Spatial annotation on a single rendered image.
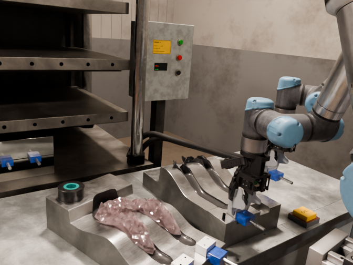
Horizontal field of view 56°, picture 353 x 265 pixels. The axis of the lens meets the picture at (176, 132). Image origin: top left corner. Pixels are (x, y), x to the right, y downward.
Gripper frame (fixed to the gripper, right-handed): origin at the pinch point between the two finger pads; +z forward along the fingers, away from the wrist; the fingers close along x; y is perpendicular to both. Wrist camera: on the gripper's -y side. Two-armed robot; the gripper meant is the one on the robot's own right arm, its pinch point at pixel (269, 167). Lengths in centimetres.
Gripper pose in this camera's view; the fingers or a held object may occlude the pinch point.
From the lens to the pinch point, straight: 134.5
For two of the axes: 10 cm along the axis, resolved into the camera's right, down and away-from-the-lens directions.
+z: -0.8, 9.5, 2.9
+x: 8.2, -1.1, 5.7
